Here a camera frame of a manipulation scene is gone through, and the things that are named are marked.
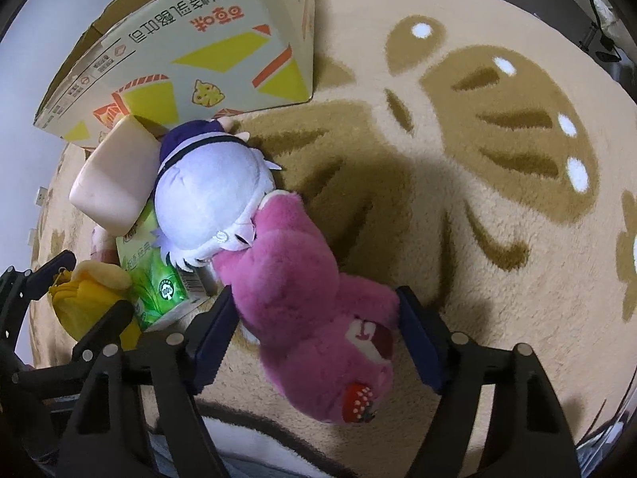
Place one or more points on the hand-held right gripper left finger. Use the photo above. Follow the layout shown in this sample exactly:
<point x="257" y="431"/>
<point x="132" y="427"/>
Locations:
<point x="215" y="341"/>

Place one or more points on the cream pink roll plush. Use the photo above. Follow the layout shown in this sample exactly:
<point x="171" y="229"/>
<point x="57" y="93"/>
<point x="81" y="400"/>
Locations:
<point x="114" y="174"/>

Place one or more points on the printed cardboard box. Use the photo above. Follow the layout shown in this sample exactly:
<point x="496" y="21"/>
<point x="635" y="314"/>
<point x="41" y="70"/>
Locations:
<point x="199" y="50"/>

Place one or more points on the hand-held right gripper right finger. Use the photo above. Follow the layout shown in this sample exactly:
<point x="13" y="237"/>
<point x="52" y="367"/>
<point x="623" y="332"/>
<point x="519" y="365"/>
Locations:
<point x="420" y="338"/>

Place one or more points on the green tissue pack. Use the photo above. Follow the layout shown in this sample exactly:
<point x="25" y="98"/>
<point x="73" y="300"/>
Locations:
<point x="154" y="279"/>

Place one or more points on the white purple plush doll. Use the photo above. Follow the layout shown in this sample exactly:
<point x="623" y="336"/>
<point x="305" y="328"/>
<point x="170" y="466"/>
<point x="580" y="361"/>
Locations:
<point x="209" y="194"/>

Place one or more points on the dark pink cloth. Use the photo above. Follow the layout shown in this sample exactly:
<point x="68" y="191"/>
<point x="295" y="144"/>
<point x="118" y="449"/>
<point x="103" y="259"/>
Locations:
<point x="298" y="298"/>

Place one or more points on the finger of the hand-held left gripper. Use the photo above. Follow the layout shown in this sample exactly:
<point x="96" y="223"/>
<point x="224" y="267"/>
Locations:
<point x="112" y="321"/>
<point x="47" y="271"/>

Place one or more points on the beige brown patterned rug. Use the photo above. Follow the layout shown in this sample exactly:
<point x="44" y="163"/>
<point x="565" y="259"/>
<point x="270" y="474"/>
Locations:
<point x="497" y="259"/>

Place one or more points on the white wall socket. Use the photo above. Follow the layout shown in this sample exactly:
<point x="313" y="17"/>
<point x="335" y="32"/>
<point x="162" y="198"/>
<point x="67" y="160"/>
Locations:
<point x="43" y="196"/>

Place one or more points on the yellow plush toy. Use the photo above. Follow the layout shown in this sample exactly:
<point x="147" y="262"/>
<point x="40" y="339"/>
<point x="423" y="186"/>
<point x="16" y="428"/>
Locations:
<point x="84" y="298"/>

